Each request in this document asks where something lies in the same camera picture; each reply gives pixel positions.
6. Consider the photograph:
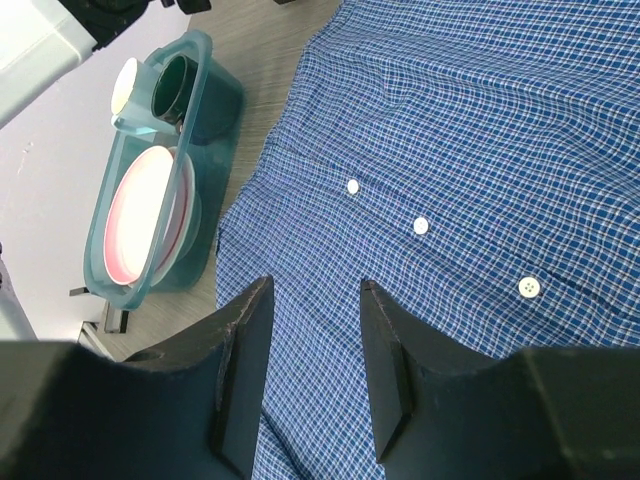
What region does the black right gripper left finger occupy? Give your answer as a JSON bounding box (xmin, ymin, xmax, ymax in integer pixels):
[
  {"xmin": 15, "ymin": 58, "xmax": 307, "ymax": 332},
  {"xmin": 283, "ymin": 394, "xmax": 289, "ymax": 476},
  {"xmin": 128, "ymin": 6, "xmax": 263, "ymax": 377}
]
[{"xmin": 1, "ymin": 276, "xmax": 274, "ymax": 479}]

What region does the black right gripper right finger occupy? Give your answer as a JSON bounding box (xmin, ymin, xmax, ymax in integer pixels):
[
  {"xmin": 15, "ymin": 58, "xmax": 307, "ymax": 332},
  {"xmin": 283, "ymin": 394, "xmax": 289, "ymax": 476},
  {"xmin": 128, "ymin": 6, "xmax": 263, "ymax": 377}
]
[{"xmin": 360, "ymin": 280, "xmax": 639, "ymax": 479}]

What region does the blue plaid shirt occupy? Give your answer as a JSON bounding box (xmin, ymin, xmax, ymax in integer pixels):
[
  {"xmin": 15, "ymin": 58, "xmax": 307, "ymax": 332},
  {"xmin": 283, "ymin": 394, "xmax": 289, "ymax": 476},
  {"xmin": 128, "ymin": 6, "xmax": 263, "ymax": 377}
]
[{"xmin": 216, "ymin": 1, "xmax": 639, "ymax": 479}]

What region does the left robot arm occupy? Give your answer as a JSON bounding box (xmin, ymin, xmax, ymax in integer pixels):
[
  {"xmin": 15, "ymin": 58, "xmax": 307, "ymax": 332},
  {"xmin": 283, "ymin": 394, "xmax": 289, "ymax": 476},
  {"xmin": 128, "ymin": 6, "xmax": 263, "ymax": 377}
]
[{"xmin": 1, "ymin": 0, "xmax": 149, "ymax": 126}]

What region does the white shirt button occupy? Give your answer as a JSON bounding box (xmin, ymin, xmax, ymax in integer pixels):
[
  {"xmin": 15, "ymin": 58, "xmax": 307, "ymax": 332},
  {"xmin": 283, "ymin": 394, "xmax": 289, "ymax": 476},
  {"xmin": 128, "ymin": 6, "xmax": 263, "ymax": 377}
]
[
  {"xmin": 413, "ymin": 217, "xmax": 430, "ymax": 235},
  {"xmin": 347, "ymin": 179, "xmax": 360, "ymax": 195},
  {"xmin": 518, "ymin": 276, "xmax": 542, "ymax": 299}
]

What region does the black display box front-left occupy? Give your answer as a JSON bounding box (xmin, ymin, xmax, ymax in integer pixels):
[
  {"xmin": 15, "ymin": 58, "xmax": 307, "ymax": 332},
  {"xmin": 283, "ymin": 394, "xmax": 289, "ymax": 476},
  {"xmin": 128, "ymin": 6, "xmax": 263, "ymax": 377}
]
[{"xmin": 69, "ymin": 286, "xmax": 130, "ymax": 334}]

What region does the pink plate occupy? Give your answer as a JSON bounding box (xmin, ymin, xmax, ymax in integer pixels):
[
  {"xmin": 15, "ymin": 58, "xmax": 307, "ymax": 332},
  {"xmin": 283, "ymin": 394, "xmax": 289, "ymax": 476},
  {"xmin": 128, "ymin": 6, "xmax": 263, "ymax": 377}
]
[{"xmin": 103, "ymin": 146, "xmax": 200, "ymax": 286}]

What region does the teal plastic tray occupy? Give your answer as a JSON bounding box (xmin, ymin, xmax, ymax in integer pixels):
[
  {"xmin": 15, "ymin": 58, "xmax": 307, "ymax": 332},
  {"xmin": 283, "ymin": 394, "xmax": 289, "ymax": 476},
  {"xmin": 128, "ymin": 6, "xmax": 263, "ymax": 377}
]
[{"xmin": 83, "ymin": 30, "xmax": 244, "ymax": 310}]

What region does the light blue mug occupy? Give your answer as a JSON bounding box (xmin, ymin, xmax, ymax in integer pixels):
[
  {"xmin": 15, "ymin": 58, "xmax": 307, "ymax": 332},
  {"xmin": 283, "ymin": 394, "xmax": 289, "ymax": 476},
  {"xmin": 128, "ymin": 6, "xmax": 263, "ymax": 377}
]
[{"xmin": 110, "ymin": 58, "xmax": 162, "ymax": 135}]

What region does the dark green mug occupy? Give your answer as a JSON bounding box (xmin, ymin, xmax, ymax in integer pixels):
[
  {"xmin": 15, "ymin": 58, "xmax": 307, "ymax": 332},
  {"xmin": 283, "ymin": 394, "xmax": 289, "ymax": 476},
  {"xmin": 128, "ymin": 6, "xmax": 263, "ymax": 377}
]
[{"xmin": 151, "ymin": 54, "xmax": 198, "ymax": 125}]

